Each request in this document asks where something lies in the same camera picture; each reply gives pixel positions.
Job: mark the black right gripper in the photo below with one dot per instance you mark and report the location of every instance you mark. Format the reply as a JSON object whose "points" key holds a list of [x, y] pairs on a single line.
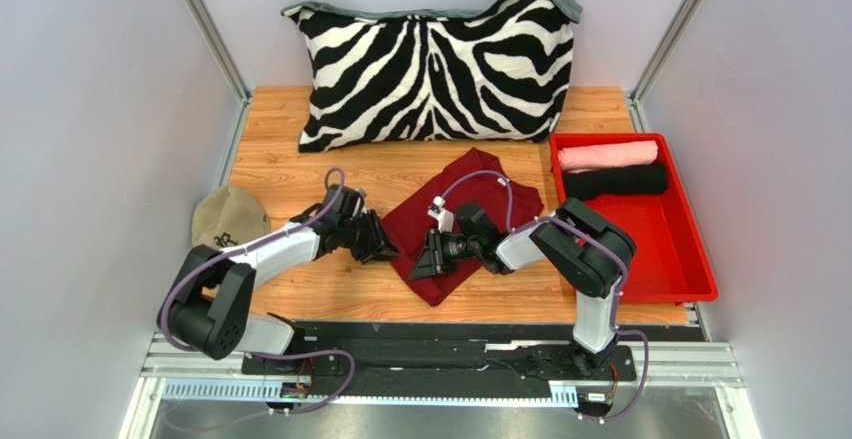
{"points": [[439, 252]]}

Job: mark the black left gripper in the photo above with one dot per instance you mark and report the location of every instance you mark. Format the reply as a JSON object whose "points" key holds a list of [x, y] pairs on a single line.
{"points": [[378, 244]]}

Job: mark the dark red t shirt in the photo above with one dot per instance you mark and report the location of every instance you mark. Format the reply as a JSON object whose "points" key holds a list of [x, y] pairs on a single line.
{"points": [[409, 222]]}

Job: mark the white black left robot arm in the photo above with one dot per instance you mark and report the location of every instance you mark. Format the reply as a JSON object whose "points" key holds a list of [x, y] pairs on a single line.
{"points": [[208, 307]]}

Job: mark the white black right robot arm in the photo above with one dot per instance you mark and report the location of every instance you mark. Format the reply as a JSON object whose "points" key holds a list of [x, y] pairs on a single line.
{"points": [[591, 253]]}

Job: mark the rolled black t shirt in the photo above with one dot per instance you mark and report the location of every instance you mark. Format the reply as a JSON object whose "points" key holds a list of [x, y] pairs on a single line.
{"points": [[649, 179]]}

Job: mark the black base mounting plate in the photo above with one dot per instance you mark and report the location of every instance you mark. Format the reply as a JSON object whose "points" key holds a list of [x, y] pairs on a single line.
{"points": [[442, 360]]}

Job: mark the rolled pink t shirt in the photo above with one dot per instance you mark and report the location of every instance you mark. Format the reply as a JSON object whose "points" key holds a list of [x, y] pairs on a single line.
{"points": [[605, 156]]}

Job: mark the beige baseball cap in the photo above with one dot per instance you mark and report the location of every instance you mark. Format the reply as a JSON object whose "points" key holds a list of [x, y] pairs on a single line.
{"points": [[229, 216]]}

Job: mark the zebra print pillow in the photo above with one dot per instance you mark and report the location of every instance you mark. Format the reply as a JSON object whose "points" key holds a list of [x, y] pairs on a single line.
{"points": [[501, 73]]}

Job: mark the red plastic tray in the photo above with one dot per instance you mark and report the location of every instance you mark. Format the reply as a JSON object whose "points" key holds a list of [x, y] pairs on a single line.
{"points": [[671, 265]]}

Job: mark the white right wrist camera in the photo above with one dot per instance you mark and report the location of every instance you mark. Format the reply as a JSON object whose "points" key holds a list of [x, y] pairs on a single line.
{"points": [[445, 218]]}

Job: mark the aluminium frame rail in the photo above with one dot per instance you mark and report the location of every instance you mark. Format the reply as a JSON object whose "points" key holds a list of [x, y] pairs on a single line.
{"points": [[680, 365]]}

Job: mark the left aluminium corner post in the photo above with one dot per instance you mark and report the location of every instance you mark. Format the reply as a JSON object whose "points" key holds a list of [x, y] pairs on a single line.
{"points": [[212, 35]]}

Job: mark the aluminium corner post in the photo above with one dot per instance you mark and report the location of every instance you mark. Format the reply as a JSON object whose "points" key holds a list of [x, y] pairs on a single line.
{"points": [[212, 35], [673, 33]]}

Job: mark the right aluminium corner post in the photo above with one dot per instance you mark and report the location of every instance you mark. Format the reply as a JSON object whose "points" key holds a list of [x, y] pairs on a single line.
{"points": [[673, 33]]}

